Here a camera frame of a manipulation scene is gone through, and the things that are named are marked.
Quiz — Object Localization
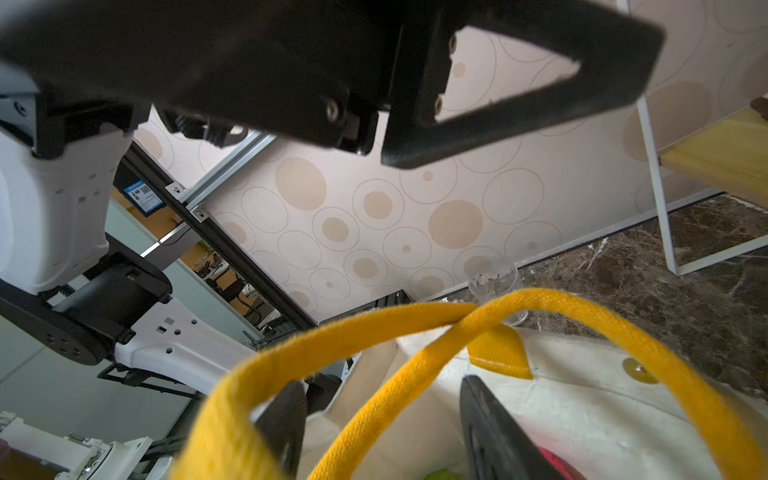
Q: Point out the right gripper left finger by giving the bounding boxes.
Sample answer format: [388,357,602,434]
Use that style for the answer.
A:
[255,381,308,479]

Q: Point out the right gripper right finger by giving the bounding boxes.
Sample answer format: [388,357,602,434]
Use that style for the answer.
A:
[460,375,562,479]

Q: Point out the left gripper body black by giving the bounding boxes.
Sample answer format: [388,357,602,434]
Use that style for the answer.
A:
[1,1,406,149]

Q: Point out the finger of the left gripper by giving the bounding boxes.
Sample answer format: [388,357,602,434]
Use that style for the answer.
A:
[381,1,665,169]

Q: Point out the white grocery bag yellow handles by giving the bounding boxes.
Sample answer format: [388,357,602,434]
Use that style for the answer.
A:
[171,288,767,479]

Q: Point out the pink dragon fruit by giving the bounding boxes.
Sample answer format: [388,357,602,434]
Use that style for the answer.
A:
[539,448,586,480]

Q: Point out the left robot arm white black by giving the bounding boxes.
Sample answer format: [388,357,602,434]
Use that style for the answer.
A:
[1,1,665,394]

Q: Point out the clear plastic cup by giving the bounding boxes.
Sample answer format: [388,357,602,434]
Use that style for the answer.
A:
[468,262,523,305]

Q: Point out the left slanted aluminium frame bar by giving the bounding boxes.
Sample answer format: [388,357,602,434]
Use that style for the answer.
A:
[125,129,275,269]

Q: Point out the white wire wooden shelf rack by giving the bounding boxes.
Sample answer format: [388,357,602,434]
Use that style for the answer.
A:
[616,1,767,276]

